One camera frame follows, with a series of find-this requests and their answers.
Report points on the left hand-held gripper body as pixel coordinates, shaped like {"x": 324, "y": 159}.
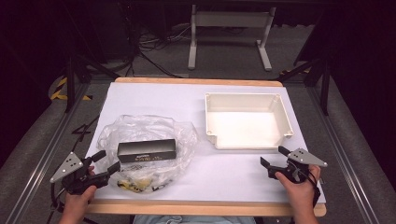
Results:
{"x": 67, "y": 166}

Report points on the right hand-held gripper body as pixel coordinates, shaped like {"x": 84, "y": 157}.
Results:
{"x": 306, "y": 158}

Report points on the clear plastic bag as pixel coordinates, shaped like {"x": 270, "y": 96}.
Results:
{"x": 146, "y": 127}

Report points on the person's right hand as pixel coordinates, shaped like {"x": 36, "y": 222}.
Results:
{"x": 300, "y": 194}

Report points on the person's left hand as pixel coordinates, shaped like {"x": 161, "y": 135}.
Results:
{"x": 76, "y": 203}

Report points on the black cardboard box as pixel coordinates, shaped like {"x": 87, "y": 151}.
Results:
{"x": 146, "y": 151}

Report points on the white plastic bin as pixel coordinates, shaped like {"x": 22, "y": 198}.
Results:
{"x": 246, "y": 127}

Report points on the black tripod stand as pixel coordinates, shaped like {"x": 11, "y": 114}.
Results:
{"x": 325, "y": 87}
{"x": 71, "y": 84}

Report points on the yellow black floor tape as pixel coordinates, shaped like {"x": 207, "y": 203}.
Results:
{"x": 57, "y": 93}

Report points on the white paper sheet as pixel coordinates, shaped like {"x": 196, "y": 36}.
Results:
{"x": 162, "y": 99}

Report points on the wooden table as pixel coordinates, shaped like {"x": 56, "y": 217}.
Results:
{"x": 193, "y": 209}

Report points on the light blue clothing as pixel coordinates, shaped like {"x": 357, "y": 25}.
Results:
{"x": 193, "y": 220}

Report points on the white metal stand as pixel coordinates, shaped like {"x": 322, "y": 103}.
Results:
{"x": 232, "y": 19}

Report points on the aluminium floor rail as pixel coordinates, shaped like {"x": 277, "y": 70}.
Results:
{"x": 342, "y": 155}
{"x": 46, "y": 155}

